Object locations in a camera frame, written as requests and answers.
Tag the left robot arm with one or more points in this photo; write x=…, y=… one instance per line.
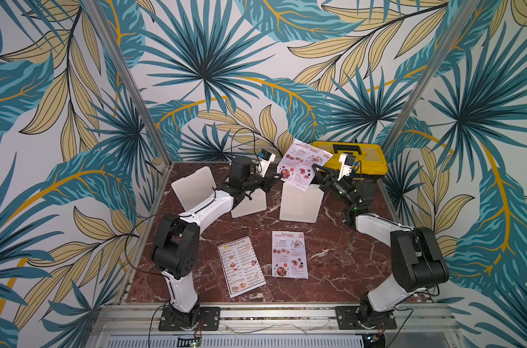
x=175, y=249

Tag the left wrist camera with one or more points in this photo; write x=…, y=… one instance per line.
x=264, y=159

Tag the yellow header menu sheet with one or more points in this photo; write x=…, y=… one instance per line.
x=242, y=271

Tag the yellow black toolbox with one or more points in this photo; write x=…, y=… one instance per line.
x=371, y=156

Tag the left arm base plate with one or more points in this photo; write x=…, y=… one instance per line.
x=204, y=318

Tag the pink menu sheet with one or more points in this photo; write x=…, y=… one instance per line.
x=289, y=255

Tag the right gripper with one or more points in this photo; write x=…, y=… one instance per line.
x=329, y=180

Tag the restaurant special menu sheet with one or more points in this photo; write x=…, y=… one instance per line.
x=295, y=168

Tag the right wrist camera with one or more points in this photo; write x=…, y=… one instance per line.
x=347, y=162

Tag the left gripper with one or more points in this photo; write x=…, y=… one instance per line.
x=269, y=180

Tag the left white menu rack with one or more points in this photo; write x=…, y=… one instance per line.
x=195, y=188

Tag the middle white menu rack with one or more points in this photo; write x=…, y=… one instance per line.
x=250, y=205

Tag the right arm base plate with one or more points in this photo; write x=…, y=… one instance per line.
x=362, y=317

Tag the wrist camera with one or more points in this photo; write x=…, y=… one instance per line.
x=264, y=159
x=347, y=162

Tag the aluminium front rail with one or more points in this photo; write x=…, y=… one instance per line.
x=275, y=325

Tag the right white menu rack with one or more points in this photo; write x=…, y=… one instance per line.
x=300, y=206

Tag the white menu rack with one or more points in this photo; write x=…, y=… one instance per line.
x=250, y=205
x=300, y=206
x=195, y=188

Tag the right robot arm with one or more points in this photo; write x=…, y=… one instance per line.
x=416, y=258

